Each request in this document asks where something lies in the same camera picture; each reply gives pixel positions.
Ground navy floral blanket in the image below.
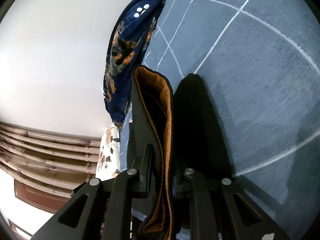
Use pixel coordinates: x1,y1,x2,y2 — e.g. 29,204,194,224
103,0,166,129

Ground beige floral curtain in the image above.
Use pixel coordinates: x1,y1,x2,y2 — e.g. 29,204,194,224
1,123,100,198

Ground white floral pillow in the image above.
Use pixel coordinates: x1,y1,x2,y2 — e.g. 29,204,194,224
95,124,121,181

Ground black pants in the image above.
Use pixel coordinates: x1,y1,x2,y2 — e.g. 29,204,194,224
127,66,232,239

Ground blue grid-pattern bed sheet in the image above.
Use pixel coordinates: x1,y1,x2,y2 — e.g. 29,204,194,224
118,0,320,240

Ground brown wooden door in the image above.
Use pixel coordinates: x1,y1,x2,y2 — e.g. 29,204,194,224
14,179,69,214

